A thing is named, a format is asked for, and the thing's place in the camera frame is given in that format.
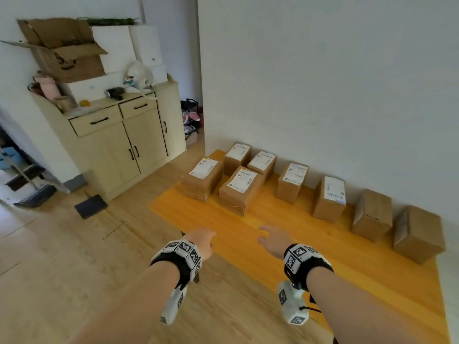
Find person's left hand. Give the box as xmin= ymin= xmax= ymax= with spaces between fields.
xmin=182 ymin=227 xmax=217 ymax=263

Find person's right hand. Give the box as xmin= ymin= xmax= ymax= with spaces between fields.
xmin=257 ymin=225 xmax=295 ymax=261

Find pile of brown cardboard parcels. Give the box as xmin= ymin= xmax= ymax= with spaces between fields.
xmin=180 ymin=142 xmax=447 ymax=265

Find person's left forearm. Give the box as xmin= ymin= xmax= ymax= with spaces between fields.
xmin=70 ymin=260 xmax=180 ymax=344

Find person's right forearm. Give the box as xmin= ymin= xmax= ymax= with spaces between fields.
xmin=306 ymin=267 xmax=442 ymax=344

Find open cardboard box on cabinet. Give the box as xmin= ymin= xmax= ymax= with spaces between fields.
xmin=1 ymin=17 xmax=108 ymax=84

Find orange wooden table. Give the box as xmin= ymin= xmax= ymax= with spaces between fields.
xmin=147 ymin=149 xmax=451 ymax=344

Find black wristband with marker tags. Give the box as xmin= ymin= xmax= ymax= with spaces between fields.
xmin=150 ymin=239 xmax=203 ymax=289
xmin=283 ymin=243 xmax=334 ymax=292

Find dark floor object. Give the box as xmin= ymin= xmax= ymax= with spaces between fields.
xmin=74 ymin=194 xmax=108 ymax=220

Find dark shoe rack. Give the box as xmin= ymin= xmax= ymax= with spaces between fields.
xmin=180 ymin=98 xmax=202 ymax=136

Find beige cabinet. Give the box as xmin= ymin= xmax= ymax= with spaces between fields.
xmin=30 ymin=80 xmax=188 ymax=202

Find large white carton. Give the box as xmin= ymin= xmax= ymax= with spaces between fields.
xmin=91 ymin=25 xmax=137 ymax=74
xmin=66 ymin=73 xmax=126 ymax=103
xmin=149 ymin=64 xmax=168 ymax=86
xmin=128 ymin=24 xmax=164 ymax=67

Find dark broom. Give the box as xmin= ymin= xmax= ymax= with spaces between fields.
xmin=0 ymin=150 xmax=57 ymax=208

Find white plastic bag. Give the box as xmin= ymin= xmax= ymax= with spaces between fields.
xmin=123 ymin=60 xmax=155 ymax=96

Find dark side shelf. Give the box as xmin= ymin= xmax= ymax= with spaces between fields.
xmin=0 ymin=123 xmax=47 ymax=193

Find beige cup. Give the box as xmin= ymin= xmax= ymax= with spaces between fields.
xmin=54 ymin=96 xmax=77 ymax=113

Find pink bottle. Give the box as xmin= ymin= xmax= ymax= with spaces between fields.
xmin=33 ymin=73 xmax=62 ymax=101

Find dark green plant sprigs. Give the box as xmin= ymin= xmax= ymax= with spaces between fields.
xmin=87 ymin=17 xmax=139 ymax=26

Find white marker-tagged wrist camera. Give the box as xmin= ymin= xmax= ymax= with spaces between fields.
xmin=159 ymin=284 xmax=188 ymax=326
xmin=276 ymin=281 xmax=310 ymax=326

